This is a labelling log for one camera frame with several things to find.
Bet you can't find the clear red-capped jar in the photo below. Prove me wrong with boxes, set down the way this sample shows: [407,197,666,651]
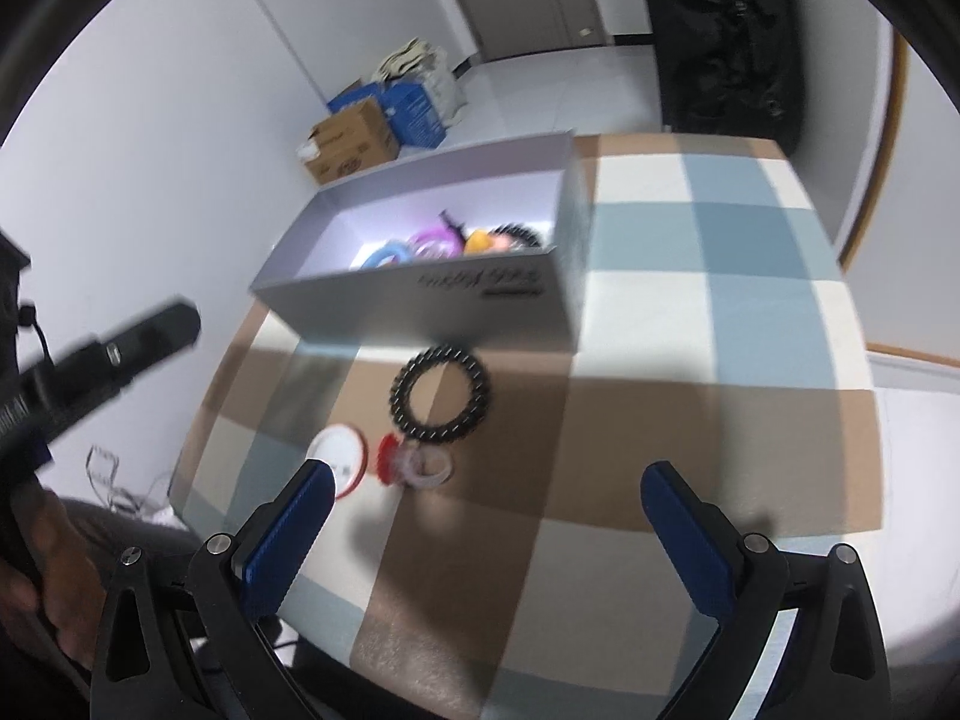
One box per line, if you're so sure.
[374,434,454,489]

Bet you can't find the purple ring bracelet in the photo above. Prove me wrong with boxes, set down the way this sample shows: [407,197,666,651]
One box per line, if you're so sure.
[405,227,466,263]

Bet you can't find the black beaded bracelet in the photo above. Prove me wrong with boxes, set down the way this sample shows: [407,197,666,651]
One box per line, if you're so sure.
[486,221,547,251]
[389,343,493,441]

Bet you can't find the person's left hand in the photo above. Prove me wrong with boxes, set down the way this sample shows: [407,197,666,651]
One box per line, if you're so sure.
[2,488,106,670]

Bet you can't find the round red-rimmed lid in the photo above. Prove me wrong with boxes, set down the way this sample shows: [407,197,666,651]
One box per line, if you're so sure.
[304,422,368,500]

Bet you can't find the checkered plaid cloth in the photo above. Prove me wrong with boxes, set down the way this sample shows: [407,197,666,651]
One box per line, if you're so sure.
[171,135,882,718]

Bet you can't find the grey cardboard box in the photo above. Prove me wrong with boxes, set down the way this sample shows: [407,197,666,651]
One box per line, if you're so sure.
[251,132,592,353]

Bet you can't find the brown cardboard box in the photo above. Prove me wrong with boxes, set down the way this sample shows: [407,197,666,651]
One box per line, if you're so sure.
[298,98,400,185]

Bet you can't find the blue cardboard box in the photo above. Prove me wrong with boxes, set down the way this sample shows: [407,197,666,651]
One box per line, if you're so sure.
[327,82,446,149]

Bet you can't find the beige tote bag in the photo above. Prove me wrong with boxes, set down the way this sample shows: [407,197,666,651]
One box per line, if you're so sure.
[371,37,467,127]

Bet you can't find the blue ring bracelet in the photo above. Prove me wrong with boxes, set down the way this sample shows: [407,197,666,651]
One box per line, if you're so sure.
[348,239,417,274]

